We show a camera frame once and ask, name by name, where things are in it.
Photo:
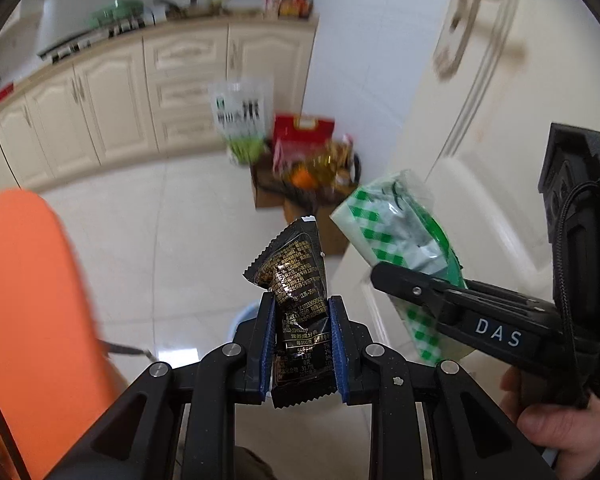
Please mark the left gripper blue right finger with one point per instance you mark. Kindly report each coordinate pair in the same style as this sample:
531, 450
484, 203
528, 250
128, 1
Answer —
340, 356

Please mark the gas stove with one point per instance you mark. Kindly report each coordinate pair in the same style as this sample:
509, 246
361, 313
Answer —
88, 38

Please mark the green white rice bag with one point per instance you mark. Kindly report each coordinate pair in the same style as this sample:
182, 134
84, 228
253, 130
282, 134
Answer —
242, 111

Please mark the green checkered plastic bag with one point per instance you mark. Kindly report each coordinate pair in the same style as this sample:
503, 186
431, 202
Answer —
389, 220

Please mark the door handle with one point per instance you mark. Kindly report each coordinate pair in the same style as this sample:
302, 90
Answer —
454, 36

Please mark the blue trash bin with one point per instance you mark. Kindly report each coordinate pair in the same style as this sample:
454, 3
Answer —
242, 326

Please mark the cardboard box with groceries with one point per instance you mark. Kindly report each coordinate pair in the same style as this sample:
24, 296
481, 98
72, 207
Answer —
308, 180

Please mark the person's right hand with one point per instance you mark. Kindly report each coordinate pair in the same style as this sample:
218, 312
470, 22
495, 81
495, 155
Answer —
575, 434

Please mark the red plastic basin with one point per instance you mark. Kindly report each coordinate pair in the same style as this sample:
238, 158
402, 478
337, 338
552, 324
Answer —
6, 91

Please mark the wooden chair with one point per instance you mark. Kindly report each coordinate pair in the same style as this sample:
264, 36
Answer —
124, 350

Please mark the red rice bag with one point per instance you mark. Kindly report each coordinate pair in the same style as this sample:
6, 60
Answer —
296, 136

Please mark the round orange table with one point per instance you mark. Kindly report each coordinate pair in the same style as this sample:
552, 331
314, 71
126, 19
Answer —
55, 379

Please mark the cream door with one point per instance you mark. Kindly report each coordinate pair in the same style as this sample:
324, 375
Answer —
478, 140

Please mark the black snack wrapper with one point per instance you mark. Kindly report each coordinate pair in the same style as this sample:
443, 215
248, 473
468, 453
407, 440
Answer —
292, 269

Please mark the cream lower cabinets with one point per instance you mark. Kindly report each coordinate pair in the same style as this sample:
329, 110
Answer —
143, 95

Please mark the green electric hot pot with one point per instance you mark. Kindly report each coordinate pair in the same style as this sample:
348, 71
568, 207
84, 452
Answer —
115, 12

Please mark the steel wok pan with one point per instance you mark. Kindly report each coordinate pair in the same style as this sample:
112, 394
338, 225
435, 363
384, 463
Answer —
195, 9

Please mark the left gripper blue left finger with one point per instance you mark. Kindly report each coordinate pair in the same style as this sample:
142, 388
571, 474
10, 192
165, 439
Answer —
266, 328

